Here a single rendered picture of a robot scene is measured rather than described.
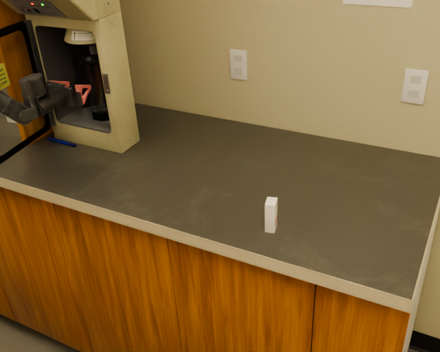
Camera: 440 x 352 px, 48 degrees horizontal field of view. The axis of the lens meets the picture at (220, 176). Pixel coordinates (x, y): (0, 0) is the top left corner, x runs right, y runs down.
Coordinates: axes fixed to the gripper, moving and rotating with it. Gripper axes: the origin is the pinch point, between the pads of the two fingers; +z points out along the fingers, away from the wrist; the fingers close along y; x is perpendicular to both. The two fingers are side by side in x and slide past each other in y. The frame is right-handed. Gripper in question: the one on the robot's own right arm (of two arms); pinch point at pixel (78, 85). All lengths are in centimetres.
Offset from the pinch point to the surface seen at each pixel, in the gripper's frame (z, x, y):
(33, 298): -29, 84, 22
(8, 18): -2.6, -22.1, 22.2
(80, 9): -6.6, -28.2, -14.6
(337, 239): -17, 23, -97
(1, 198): -28.2, 34.9, 21.2
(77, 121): 2.3, 15.7, 6.6
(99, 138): -0.9, 19.1, -5.4
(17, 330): -28, 116, 45
